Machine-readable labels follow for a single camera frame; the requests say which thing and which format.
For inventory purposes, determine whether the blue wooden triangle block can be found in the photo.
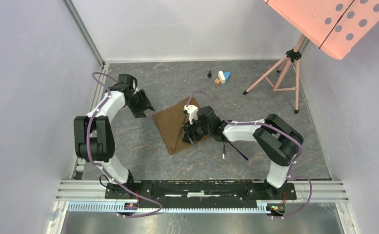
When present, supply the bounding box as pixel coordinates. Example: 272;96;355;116
223;72;231;82

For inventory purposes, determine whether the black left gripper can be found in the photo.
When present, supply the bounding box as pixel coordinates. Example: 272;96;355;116
127;89;156;119

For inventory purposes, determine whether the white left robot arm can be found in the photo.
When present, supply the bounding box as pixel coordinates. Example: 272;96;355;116
74;74;155;199

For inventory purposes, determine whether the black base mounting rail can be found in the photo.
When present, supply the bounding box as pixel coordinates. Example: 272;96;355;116
105;179;297;210

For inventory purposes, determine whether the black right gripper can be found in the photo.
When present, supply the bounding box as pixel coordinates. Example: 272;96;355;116
182;115;212;145

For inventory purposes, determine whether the cream toy brick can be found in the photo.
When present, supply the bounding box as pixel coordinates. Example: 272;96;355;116
218;71;226;84

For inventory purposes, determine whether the pink tripod stand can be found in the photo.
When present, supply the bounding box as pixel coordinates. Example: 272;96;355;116
243;34;307;114

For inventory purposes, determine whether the silver fork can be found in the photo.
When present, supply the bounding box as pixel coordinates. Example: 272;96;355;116
222;143;226;159

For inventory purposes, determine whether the purple spoon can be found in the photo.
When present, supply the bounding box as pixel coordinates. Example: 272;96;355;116
229;142;249;161

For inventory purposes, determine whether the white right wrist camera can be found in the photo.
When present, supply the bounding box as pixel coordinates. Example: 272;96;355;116
183;104;198;125

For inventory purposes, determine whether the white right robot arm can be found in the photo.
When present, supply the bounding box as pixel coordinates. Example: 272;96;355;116
182;105;304;199

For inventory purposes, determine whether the brown cloth napkin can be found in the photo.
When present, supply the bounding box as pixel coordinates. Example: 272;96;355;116
153;97;212;156

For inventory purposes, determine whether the pink perforated stand board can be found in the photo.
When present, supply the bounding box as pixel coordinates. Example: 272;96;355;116
266;0;379;60

